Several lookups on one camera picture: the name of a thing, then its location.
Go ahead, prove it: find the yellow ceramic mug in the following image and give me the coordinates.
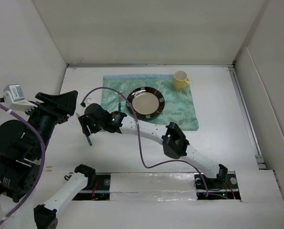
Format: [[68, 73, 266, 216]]
[[173, 71, 190, 90]]

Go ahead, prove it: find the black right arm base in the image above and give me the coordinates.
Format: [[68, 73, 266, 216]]
[[194, 171, 241, 200]]

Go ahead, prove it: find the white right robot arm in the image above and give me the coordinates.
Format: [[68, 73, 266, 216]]
[[78, 111, 228, 188]]

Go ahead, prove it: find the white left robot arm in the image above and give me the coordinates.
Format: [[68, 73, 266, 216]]
[[0, 86, 95, 229]]

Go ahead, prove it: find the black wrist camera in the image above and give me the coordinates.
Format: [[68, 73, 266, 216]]
[[3, 84, 25, 103], [84, 103, 110, 125]]

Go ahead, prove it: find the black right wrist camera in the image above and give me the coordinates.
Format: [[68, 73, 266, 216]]
[[84, 103, 110, 125]]

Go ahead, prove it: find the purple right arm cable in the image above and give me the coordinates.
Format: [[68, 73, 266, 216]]
[[81, 87, 233, 200]]

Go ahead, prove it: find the green handled steak knife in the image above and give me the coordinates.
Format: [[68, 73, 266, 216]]
[[75, 112, 92, 146]]

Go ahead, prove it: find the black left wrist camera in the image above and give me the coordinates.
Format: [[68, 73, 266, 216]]
[[3, 84, 25, 103]]

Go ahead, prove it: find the dark rimmed cream plate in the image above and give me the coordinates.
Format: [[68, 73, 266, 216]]
[[126, 86, 165, 121]]

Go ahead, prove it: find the green patterned cloth placemat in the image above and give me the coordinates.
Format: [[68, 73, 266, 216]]
[[103, 74, 199, 131]]

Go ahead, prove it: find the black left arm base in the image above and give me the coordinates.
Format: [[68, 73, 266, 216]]
[[73, 173, 111, 201]]

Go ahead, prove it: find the green handled silver fork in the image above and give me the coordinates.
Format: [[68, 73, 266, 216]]
[[118, 89, 123, 112]]

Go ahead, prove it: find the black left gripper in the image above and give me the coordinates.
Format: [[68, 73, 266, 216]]
[[27, 88, 79, 156]]

